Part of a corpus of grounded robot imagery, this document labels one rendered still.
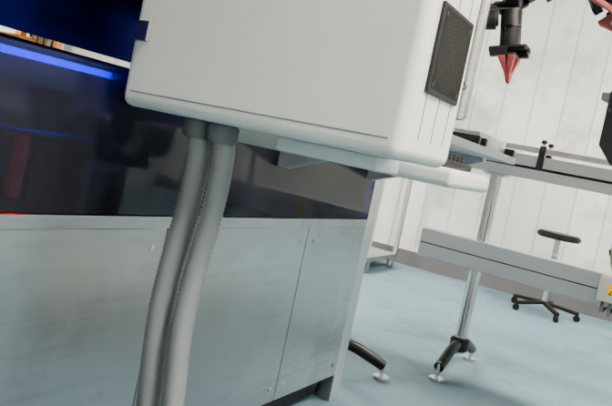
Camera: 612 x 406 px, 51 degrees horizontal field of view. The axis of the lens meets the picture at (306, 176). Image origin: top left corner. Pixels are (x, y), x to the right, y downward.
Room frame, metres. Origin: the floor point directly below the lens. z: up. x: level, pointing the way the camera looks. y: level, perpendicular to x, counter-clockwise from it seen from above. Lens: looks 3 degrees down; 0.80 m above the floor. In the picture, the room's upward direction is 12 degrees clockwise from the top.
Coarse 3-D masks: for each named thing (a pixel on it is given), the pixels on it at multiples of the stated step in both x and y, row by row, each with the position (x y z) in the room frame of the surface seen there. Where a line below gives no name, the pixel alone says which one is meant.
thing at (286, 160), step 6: (282, 156) 1.55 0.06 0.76; (288, 156) 1.54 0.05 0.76; (294, 156) 1.53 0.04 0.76; (300, 156) 1.52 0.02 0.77; (282, 162) 1.55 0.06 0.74; (288, 162) 1.54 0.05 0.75; (294, 162) 1.53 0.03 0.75; (300, 162) 1.52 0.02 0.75; (306, 162) 1.51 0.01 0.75; (312, 162) 1.51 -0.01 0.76; (318, 162) 1.51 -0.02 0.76
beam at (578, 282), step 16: (432, 240) 2.74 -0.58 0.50; (448, 240) 2.70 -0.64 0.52; (464, 240) 2.67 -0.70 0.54; (432, 256) 2.73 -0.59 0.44; (448, 256) 2.69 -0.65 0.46; (464, 256) 2.66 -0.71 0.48; (480, 256) 2.63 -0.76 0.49; (496, 256) 2.59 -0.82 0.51; (512, 256) 2.56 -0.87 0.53; (528, 256) 2.53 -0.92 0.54; (496, 272) 2.59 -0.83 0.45; (512, 272) 2.56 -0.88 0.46; (528, 272) 2.53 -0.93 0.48; (544, 272) 2.50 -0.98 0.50; (560, 272) 2.47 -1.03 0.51; (576, 272) 2.44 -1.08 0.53; (592, 272) 2.41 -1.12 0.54; (544, 288) 2.49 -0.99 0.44; (560, 288) 2.46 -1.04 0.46; (576, 288) 2.43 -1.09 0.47; (592, 288) 2.40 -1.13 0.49
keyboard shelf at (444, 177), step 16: (240, 128) 1.18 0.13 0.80; (256, 144) 1.16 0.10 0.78; (272, 144) 1.14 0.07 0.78; (288, 144) 1.03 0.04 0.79; (304, 144) 1.01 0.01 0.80; (336, 160) 0.98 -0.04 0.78; (352, 160) 0.96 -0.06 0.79; (368, 160) 0.95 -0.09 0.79; (384, 160) 0.97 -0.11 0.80; (400, 176) 1.01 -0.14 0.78; (416, 176) 1.00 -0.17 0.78; (432, 176) 0.98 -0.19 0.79; (448, 176) 0.97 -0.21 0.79; (464, 176) 1.01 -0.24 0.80; (480, 176) 1.09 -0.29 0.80; (480, 192) 1.13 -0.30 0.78
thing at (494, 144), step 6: (462, 132) 1.65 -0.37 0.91; (468, 132) 1.64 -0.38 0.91; (474, 132) 1.63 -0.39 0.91; (480, 132) 1.63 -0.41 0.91; (492, 138) 1.72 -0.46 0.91; (492, 144) 1.73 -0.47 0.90; (498, 144) 1.78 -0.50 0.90; (504, 144) 1.83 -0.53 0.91; (498, 150) 1.79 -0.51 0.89; (504, 150) 1.84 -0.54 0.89
